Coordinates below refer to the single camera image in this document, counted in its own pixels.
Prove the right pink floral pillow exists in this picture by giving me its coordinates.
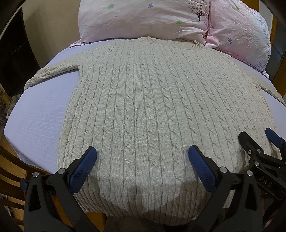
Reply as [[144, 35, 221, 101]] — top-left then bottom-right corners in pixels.
[[206, 1, 271, 73]]

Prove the left pink floral pillow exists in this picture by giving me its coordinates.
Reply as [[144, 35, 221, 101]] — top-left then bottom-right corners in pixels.
[[71, 0, 210, 46]]

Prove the pink floral pillow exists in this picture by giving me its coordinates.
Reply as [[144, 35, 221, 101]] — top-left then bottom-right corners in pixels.
[[71, 0, 210, 46], [206, 1, 271, 73]]

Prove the beige cable-knit sweater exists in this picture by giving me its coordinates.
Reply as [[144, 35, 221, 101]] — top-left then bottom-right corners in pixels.
[[25, 37, 282, 225]]

